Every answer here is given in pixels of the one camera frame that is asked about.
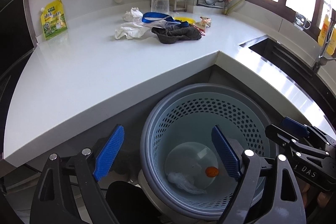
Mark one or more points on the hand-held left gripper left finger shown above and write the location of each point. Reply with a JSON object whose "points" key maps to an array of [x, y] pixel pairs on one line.
{"points": [[110, 153]]}

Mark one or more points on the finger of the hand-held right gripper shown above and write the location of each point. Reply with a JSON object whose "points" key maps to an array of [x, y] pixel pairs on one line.
{"points": [[278, 133], [294, 125]]}

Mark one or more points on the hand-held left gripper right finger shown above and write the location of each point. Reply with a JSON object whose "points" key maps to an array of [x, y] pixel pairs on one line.
{"points": [[225, 155]]}

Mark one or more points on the blue-grey perforated trash basket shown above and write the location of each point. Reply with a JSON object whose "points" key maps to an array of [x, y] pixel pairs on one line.
{"points": [[183, 124]]}

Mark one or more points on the dark grey cloth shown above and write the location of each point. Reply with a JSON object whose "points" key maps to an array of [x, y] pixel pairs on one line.
{"points": [[176, 35]]}

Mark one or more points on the small orange-red round scrap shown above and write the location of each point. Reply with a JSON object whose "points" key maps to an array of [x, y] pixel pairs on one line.
{"points": [[211, 171]]}

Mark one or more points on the crumpled clear plastic wrap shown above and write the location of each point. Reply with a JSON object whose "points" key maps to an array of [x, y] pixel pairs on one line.
{"points": [[183, 182]]}

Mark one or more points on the stainless steel sink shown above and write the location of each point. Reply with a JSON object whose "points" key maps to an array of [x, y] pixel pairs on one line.
{"points": [[278, 53]]}

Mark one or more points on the chrome faucet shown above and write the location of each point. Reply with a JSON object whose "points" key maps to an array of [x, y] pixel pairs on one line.
{"points": [[325, 43]]}

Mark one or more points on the yellow detergent bottle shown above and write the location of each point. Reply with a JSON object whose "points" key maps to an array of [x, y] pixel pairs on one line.
{"points": [[324, 29]]}

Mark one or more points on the clear glass mug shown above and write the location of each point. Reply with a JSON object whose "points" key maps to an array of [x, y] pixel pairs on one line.
{"points": [[301, 20]]}

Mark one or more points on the white crumpled plastic bag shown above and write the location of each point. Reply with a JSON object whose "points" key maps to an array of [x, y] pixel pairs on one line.
{"points": [[128, 31]]}

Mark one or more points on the gold and red snack wrapper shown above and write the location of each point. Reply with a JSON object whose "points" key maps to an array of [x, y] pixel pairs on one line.
{"points": [[204, 22]]}

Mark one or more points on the crumpled white grid paper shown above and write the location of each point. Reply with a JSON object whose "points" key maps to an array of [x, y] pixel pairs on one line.
{"points": [[132, 14]]}

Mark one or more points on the yellow plastic lid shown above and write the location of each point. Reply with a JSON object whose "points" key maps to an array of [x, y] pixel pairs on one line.
{"points": [[188, 19]]}

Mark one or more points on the yellow-green seasoning pouch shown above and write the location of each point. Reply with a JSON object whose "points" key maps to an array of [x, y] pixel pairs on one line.
{"points": [[53, 22]]}

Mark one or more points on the clear plastic cup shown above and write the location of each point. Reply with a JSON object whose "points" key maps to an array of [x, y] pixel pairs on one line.
{"points": [[160, 5]]}

